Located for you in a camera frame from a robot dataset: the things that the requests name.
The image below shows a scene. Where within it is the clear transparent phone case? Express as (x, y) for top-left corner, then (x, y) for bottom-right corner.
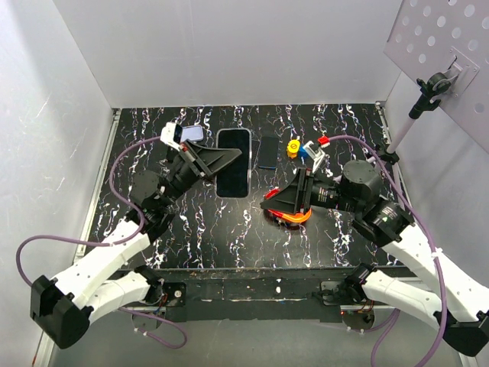
(215, 128), (253, 199)

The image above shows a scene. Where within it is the lilac phone case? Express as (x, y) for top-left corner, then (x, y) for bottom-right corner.
(180, 125), (204, 142)

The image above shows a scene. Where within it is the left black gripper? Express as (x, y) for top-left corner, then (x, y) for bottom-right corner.
(159, 139), (242, 208)

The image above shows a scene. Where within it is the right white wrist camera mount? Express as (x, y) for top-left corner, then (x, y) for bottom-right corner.
(303, 135), (330, 174)

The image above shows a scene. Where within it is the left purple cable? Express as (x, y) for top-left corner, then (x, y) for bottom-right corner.
(15, 137), (188, 349)

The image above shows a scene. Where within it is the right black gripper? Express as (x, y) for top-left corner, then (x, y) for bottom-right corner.
(260, 167), (361, 215)

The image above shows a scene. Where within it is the purple cable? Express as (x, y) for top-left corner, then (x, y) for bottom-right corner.
(15, 137), (188, 349)
(328, 134), (447, 367)

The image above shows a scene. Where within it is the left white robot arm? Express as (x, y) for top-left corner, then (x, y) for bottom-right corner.
(30, 141), (241, 349)

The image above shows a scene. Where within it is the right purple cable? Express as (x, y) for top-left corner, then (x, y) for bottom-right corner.
(328, 134), (447, 367)

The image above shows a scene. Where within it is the blue cube toy block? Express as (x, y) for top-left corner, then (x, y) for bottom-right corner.
(299, 145), (309, 159)

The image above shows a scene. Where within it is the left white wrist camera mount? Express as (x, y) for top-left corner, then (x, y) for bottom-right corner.
(160, 122), (183, 151)

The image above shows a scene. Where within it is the perforated lilac panel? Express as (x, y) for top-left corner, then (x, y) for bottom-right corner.
(384, 0), (488, 149)

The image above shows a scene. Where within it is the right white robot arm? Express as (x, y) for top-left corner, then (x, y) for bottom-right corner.
(261, 160), (488, 357)

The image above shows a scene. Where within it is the yellow round toy block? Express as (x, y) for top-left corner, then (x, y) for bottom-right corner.
(287, 139), (300, 159)

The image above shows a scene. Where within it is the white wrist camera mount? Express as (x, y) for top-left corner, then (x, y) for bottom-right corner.
(303, 135), (330, 174)
(160, 122), (183, 151)

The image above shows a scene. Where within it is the red orange oval tray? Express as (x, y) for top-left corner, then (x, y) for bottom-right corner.
(266, 209), (313, 227)

